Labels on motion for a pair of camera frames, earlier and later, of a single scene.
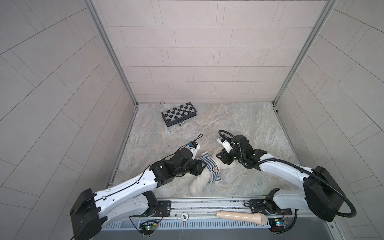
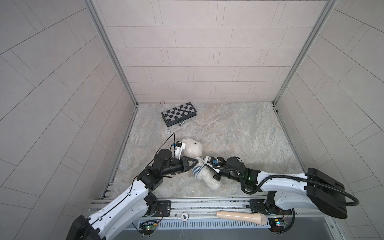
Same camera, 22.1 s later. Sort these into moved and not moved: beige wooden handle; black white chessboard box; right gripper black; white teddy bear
Moved: right gripper black; white teddy bear
Not moved: beige wooden handle; black white chessboard box
